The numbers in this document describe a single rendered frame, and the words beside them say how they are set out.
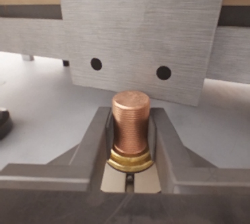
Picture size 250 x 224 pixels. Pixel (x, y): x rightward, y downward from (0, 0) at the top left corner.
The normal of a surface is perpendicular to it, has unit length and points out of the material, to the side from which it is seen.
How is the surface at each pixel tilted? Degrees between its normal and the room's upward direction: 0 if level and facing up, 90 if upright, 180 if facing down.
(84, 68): 90
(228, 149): 180
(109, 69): 90
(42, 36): 90
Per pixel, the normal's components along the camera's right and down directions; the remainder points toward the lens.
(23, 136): 0.00, -0.88
